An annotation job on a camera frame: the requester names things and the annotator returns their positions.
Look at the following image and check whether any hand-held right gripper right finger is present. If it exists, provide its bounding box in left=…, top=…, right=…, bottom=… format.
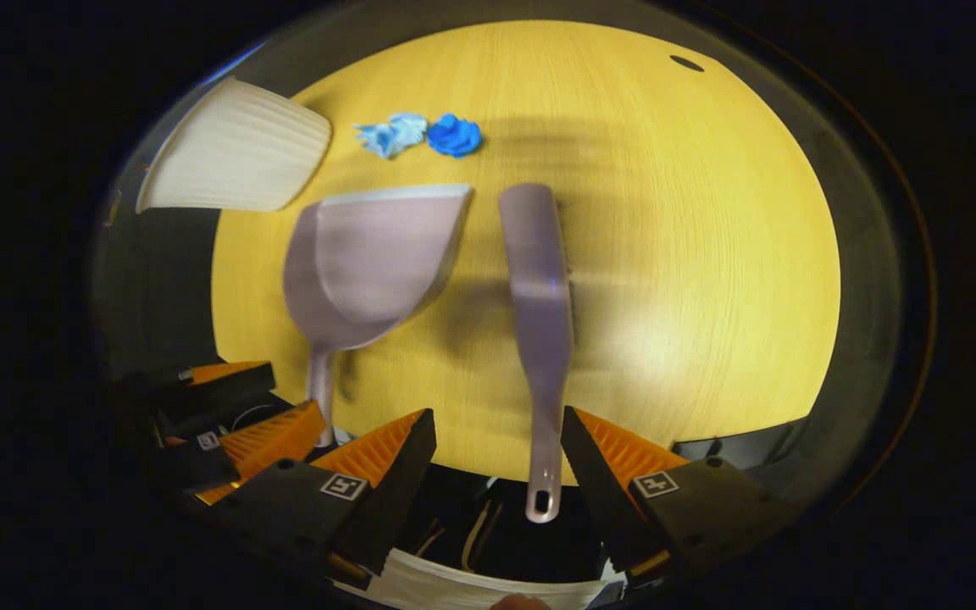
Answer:
left=561, top=405, right=799, bottom=587

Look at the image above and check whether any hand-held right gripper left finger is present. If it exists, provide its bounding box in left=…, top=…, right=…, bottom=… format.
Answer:
left=198, top=408, right=438, bottom=585

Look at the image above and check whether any small grey dustpan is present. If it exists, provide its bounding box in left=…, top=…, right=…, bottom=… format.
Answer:
left=283, top=184, right=474, bottom=449

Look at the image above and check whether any small grey broom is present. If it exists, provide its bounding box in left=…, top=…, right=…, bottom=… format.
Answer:
left=498, top=182, right=575, bottom=524

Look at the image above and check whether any white ribbed garbage bin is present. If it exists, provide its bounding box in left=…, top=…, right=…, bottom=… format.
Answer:
left=136, top=76, right=333, bottom=214

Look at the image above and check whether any light blue paper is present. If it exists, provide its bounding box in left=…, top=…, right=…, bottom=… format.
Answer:
left=354, top=113, right=429, bottom=160

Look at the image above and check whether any dark blue paper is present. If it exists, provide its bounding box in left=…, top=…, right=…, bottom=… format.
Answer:
left=426, top=114, right=483, bottom=159

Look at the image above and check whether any white ribbed object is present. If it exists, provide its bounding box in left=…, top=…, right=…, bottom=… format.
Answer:
left=334, top=549, right=624, bottom=610

